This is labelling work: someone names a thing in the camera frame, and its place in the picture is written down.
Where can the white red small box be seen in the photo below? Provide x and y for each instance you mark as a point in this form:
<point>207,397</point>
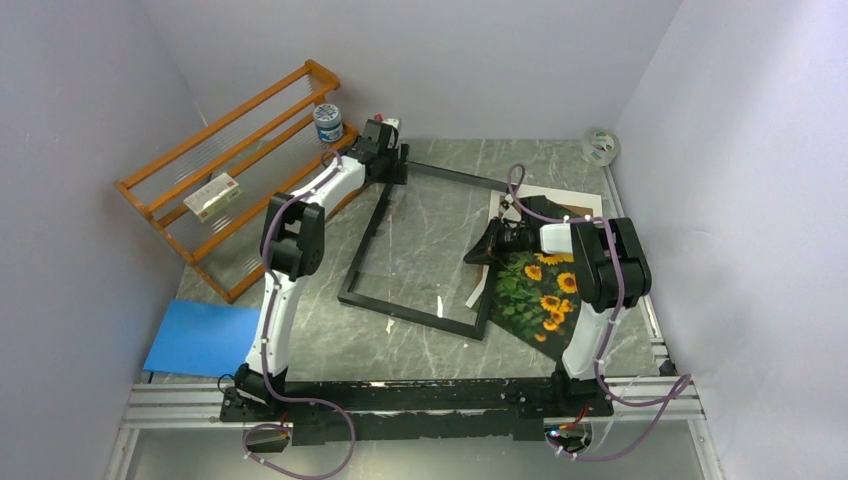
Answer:
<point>214,196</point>

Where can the orange wooden rack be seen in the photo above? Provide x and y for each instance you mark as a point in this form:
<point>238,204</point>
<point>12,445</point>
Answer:
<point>268,144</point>

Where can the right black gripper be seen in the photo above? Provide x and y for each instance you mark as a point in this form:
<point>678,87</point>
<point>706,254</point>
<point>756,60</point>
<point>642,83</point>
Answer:
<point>485,249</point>

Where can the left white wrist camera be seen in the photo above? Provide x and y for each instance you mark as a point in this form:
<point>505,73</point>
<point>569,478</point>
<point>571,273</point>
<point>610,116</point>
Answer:
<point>393,122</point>

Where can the blue white jar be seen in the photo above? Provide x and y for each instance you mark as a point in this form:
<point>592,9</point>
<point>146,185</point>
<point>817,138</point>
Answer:
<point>328,122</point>

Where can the black picture frame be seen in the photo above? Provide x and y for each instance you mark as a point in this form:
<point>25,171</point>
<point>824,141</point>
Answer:
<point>348,296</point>

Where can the blue paper sheet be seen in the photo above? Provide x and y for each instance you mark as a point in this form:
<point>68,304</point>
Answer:
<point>201,339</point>

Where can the clear tape roll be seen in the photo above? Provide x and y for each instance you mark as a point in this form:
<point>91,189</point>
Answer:
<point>600,147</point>

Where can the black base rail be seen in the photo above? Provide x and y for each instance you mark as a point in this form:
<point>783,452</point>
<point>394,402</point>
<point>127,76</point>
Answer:
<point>523,409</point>

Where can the white mat board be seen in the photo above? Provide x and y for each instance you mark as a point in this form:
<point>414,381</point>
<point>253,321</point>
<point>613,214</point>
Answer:
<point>558,196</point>

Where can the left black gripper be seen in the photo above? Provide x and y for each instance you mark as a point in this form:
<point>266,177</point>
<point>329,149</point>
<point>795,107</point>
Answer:
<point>398,174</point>

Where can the sunflower photo print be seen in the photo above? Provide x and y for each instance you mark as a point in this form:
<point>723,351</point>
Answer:
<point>536,298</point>

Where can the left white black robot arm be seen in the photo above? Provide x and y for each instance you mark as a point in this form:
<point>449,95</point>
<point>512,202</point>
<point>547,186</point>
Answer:
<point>293,245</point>

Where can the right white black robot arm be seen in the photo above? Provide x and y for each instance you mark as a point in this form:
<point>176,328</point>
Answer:
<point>611,276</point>

